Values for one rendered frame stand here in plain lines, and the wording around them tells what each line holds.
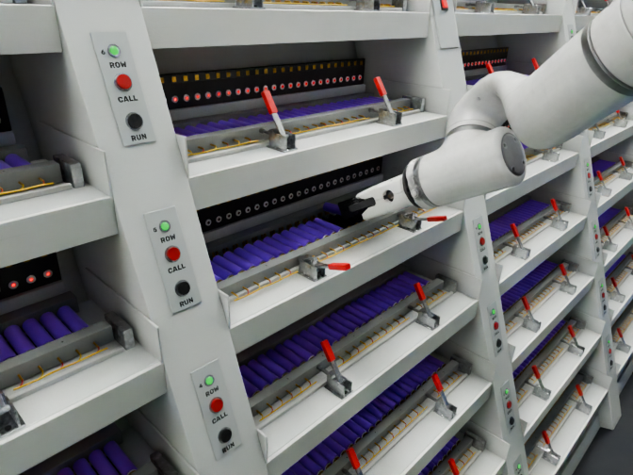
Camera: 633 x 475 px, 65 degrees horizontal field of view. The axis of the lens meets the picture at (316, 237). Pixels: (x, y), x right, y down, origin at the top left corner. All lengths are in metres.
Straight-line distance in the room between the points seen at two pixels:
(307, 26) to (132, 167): 0.37
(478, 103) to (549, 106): 0.18
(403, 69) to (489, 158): 0.46
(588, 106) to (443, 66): 0.53
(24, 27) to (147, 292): 0.30
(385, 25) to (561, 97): 0.45
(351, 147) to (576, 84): 0.38
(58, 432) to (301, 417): 0.35
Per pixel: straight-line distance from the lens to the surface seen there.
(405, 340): 0.97
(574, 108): 0.60
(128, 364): 0.63
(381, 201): 0.80
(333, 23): 0.86
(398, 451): 1.03
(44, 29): 0.61
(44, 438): 0.60
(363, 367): 0.90
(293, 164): 0.73
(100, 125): 0.59
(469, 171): 0.72
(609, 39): 0.56
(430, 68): 1.08
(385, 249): 0.87
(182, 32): 0.68
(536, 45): 1.74
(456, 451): 1.28
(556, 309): 1.56
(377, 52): 1.15
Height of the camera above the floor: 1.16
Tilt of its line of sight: 11 degrees down
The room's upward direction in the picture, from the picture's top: 13 degrees counter-clockwise
